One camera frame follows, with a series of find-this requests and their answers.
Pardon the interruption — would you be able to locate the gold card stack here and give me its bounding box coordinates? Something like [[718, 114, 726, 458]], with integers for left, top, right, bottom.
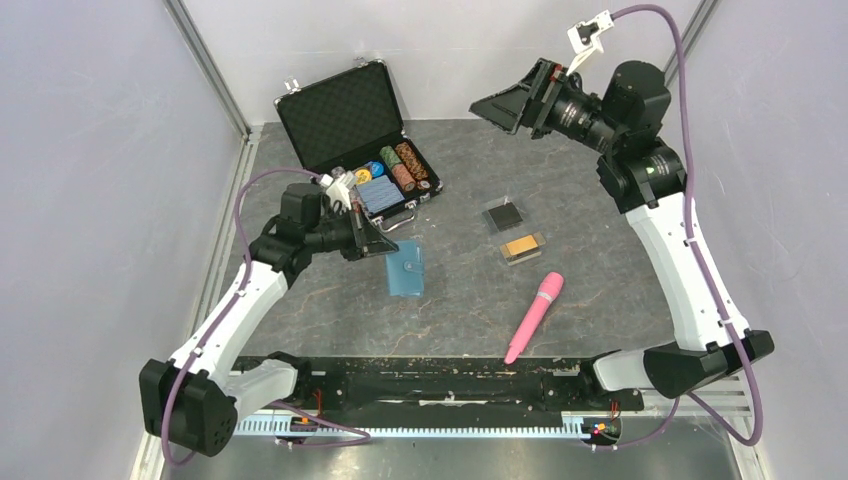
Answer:
[[500, 234, 545, 262]]

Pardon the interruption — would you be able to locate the orange brown chip stack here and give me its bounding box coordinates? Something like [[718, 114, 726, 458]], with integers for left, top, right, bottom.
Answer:
[[394, 142, 429, 181]]

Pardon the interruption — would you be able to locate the black poker chip case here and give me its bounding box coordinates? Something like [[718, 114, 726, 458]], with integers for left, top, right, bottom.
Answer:
[[274, 59, 444, 223]]

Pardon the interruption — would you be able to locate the white cable duct strip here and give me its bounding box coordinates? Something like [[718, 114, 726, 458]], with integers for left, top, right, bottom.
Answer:
[[234, 410, 622, 440]]

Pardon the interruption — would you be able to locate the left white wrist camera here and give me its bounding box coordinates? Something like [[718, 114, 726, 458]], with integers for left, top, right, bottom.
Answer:
[[318, 167, 356, 214]]

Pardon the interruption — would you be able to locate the clear card box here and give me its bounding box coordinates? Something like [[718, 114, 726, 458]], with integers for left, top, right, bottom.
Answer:
[[481, 195, 546, 266]]

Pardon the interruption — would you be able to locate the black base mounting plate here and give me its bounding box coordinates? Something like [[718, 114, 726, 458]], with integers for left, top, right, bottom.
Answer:
[[228, 355, 645, 413]]

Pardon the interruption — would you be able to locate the pink poker chip stack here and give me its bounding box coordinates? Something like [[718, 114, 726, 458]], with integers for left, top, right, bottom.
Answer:
[[391, 163, 417, 192]]

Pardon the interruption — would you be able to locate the green poker chip stack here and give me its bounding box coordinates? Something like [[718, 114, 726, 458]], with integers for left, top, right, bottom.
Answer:
[[379, 146, 402, 170]]

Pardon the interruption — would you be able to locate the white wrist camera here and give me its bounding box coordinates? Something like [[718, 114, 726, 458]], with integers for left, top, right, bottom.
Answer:
[[318, 167, 356, 214], [566, 10, 614, 75]]

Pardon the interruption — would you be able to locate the blue playing card deck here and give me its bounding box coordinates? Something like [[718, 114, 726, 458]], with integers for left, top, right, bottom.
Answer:
[[356, 176, 404, 214]]

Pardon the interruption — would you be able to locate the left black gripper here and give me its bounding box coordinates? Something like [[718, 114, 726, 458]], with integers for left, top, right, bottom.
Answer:
[[306, 202, 398, 262]]

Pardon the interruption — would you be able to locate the yellow dealer chip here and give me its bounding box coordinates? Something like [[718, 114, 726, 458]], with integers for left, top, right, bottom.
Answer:
[[354, 167, 373, 185]]

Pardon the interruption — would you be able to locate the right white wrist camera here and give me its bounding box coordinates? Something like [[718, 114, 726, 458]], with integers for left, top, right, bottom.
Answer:
[[566, 10, 614, 75]]

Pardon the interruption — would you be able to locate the blue leather card holder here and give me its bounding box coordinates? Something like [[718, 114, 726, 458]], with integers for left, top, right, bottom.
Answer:
[[385, 240, 425, 297]]

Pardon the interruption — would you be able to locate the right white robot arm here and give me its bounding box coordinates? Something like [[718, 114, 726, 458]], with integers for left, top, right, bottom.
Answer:
[[469, 59, 775, 408]]

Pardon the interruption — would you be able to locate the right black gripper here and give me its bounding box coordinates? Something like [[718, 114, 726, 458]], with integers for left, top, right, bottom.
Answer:
[[471, 56, 625, 154]]

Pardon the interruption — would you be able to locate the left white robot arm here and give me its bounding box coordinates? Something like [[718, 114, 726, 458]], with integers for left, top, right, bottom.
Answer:
[[139, 183, 400, 457]]

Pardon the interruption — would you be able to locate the pink cylindrical tool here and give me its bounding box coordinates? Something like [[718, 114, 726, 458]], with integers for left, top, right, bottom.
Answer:
[[504, 272, 565, 365]]

